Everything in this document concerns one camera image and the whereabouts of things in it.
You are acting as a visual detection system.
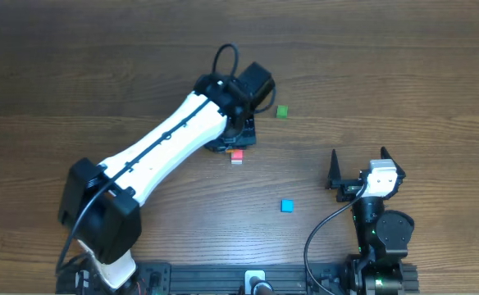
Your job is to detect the mounting rail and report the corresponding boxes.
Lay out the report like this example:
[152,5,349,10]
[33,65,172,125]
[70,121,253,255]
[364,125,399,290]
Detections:
[55,261,421,295]

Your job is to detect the black cable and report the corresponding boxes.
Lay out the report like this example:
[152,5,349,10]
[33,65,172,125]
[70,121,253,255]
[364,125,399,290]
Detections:
[55,43,277,275]
[303,182,367,295]

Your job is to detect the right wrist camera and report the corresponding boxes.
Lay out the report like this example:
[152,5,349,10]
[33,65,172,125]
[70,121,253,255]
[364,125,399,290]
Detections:
[361,158,399,199]

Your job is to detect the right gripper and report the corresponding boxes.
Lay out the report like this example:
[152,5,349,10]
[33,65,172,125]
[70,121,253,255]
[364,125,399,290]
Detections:
[326,146,407,202]

